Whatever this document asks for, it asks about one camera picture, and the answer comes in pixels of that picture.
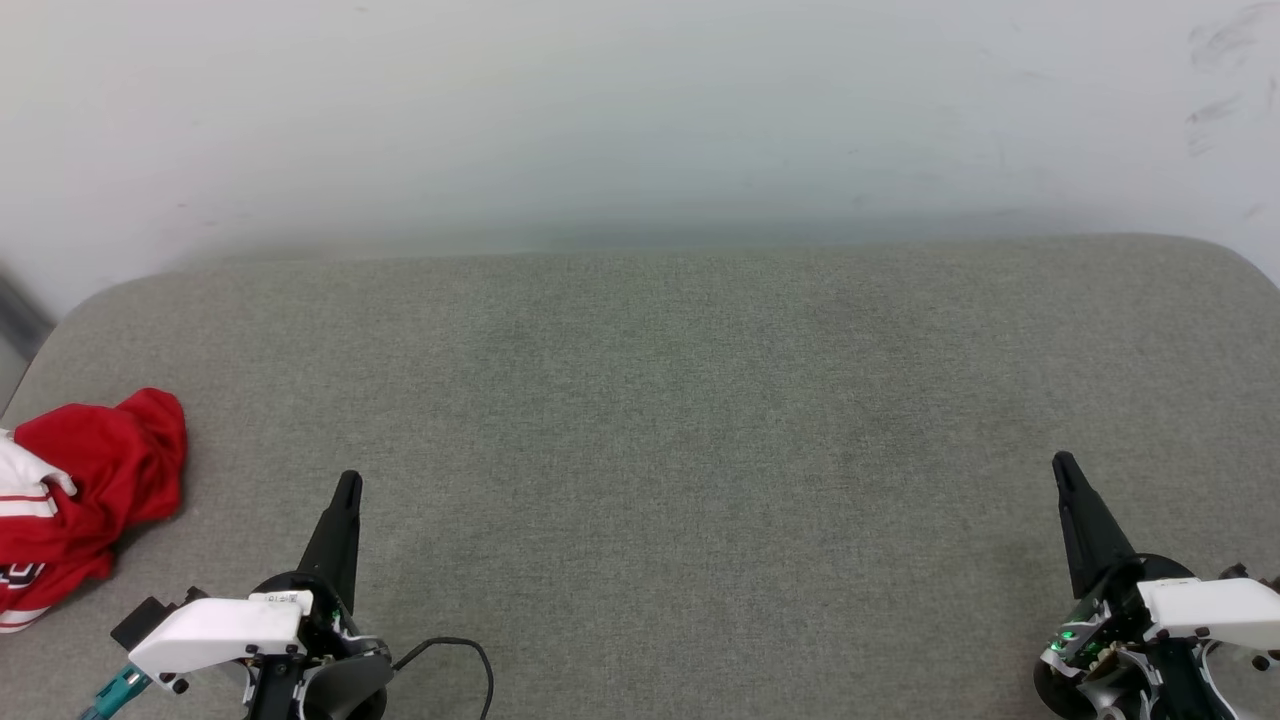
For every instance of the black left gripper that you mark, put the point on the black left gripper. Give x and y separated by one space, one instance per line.
322 625

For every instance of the red and white jersey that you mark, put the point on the red and white jersey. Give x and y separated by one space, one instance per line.
110 470

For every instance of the grey fabric sofa seat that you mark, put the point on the grey fabric sofa seat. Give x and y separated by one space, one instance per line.
640 450

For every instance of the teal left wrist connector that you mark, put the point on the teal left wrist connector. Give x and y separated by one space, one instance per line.
115 692

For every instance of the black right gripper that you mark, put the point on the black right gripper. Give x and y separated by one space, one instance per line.
1090 630

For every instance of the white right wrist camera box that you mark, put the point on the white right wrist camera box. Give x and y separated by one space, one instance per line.
1215 605

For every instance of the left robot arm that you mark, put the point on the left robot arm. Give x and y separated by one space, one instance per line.
345 685

